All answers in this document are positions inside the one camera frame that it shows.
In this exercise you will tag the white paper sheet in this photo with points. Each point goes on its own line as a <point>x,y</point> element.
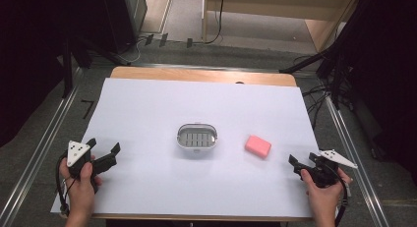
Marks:
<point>164,174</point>

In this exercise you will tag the dark cabinet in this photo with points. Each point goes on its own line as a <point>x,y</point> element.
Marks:
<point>134,11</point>

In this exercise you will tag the dark curtain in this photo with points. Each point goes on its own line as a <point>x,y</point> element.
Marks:
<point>390,73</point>
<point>29,56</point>

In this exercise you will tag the person's right hand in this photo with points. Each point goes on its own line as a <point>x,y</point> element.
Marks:
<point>323,196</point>

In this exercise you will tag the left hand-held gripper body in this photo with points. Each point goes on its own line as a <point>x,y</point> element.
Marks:
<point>76,152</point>

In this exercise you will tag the metal floor rail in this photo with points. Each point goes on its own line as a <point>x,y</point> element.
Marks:
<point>354,164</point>
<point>32,169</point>

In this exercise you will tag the light wooden furniture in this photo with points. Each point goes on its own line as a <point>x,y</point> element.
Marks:
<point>262,4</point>

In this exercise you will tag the black metal stand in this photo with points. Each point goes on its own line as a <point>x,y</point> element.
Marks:
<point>67,69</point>
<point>308,61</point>

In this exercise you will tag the wooden table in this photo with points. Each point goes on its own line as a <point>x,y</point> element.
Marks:
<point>196,74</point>

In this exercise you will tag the person's left hand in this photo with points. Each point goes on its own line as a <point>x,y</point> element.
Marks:
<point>80,189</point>

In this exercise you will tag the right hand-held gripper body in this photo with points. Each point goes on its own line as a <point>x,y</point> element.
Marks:
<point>324,171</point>

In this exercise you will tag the small metal basket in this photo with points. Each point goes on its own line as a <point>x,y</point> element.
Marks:
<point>196,140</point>

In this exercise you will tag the pink soap bar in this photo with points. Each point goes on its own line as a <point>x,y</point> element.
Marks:
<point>258,146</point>

